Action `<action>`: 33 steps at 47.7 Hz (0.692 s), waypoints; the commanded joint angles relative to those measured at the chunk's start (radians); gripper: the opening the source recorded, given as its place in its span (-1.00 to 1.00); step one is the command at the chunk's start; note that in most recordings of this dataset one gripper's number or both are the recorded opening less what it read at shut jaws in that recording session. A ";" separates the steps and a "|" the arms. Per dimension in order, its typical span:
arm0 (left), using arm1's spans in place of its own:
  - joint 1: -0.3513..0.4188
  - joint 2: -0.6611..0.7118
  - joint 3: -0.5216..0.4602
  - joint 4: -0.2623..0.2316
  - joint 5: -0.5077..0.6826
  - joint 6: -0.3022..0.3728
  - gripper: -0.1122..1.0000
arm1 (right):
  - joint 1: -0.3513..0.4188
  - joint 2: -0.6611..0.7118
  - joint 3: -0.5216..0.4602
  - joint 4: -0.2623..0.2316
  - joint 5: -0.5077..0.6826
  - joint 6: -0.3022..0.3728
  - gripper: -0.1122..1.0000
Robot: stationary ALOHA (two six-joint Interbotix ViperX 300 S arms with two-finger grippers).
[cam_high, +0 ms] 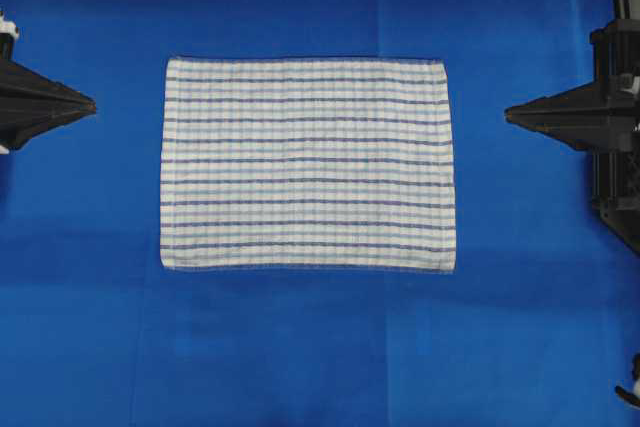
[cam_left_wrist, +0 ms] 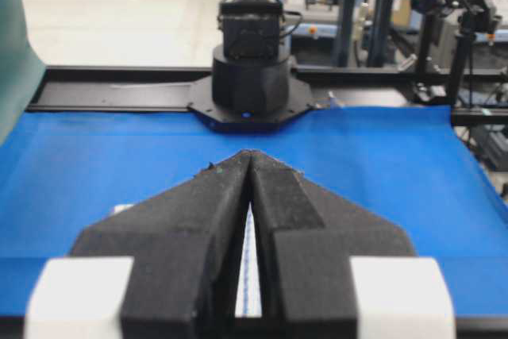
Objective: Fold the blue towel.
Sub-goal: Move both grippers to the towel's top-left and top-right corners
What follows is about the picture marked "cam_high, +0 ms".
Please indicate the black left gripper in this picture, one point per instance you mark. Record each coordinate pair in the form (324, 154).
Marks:
(18, 82)

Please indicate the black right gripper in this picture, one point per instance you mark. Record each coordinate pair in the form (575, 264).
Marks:
(614, 136)

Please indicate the blue striped white towel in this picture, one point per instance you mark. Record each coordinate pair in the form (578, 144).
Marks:
(314, 162)

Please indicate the blue table cover cloth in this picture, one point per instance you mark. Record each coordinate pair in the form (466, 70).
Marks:
(536, 325)

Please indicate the black white clip object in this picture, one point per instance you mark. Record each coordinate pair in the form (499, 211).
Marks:
(631, 396)

